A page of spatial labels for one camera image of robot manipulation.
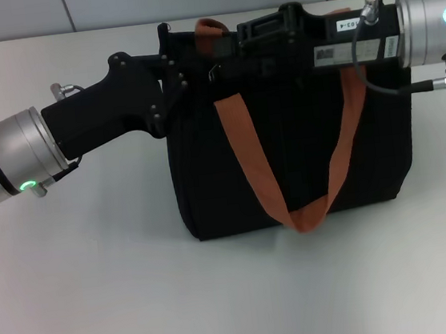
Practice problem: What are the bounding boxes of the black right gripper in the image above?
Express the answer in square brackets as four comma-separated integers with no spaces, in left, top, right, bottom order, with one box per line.
[208,0,408,91]

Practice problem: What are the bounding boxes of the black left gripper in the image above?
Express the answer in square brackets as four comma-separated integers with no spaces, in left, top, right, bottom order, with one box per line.
[35,45,196,163]

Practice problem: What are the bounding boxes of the silver zipper pull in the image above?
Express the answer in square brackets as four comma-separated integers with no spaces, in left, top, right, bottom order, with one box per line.
[207,64,225,82]

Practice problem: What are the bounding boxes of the black bag with orange handles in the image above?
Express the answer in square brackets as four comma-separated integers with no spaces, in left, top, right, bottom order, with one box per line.
[152,0,427,248]

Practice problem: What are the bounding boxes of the silver plug connector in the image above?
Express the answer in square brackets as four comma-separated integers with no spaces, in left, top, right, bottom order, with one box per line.
[50,79,86,102]

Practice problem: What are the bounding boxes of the dark cable with silver plugs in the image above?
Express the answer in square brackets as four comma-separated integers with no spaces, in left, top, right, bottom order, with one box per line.
[347,0,446,107]

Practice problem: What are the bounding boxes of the short black cable with plug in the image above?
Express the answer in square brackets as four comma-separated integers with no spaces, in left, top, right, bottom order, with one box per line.
[25,160,86,199]

